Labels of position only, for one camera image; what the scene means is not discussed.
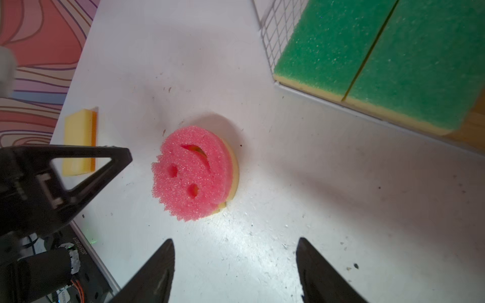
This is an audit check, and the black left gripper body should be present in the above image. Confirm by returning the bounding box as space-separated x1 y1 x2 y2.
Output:
1 147 72 237

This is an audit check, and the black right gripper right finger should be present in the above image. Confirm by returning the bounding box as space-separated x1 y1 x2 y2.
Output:
296 237 366 303

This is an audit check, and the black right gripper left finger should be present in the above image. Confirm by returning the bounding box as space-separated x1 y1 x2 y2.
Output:
110 239 175 303

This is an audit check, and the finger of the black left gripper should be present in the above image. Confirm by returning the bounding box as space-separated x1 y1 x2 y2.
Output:
22 145 133 223

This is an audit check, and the pink smiley sponge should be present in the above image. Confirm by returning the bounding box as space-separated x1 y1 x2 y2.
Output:
152 126 239 221

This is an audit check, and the yellow green sponge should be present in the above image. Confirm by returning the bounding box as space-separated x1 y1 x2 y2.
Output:
274 1 395 102
346 1 484 135

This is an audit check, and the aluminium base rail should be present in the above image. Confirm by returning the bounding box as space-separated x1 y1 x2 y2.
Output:
45 222 119 302

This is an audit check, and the white wire wooden shelf rack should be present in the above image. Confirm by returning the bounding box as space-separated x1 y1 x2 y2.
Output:
260 1 484 152

